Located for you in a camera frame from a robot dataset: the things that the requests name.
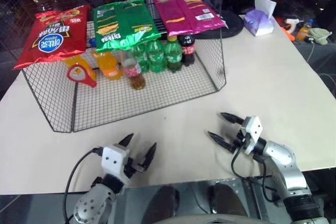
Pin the black round pad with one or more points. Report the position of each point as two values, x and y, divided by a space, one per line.
232 23

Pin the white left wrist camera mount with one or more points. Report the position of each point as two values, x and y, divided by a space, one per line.
114 159

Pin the small orange drink bottle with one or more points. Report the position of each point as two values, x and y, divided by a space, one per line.
304 31

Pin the dark cola bottle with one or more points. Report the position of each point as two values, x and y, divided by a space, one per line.
187 51

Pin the red chip bag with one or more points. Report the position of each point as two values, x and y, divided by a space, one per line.
55 37

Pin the magenta chip bag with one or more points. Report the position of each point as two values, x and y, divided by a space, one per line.
183 11

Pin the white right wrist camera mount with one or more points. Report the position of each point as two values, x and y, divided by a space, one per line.
253 132

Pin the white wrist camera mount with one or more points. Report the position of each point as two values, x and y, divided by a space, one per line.
114 159
253 132

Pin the brown tea bottle pink label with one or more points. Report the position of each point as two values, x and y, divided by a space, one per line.
135 74

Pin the orange soda bottle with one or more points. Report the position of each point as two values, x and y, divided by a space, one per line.
109 65
86 66

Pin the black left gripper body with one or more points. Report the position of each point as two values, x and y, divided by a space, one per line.
130 167

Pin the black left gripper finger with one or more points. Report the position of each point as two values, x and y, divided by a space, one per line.
126 141
149 155

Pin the pale green cloth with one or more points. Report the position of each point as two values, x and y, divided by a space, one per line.
320 35

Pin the purple tissue pack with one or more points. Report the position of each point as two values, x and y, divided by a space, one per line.
258 20

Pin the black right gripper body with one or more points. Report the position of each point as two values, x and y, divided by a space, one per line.
241 142

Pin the green chip bag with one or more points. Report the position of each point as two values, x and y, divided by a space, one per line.
123 24

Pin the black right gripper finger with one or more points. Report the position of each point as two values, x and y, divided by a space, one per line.
232 118
220 140

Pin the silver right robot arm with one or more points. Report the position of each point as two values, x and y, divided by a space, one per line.
286 166

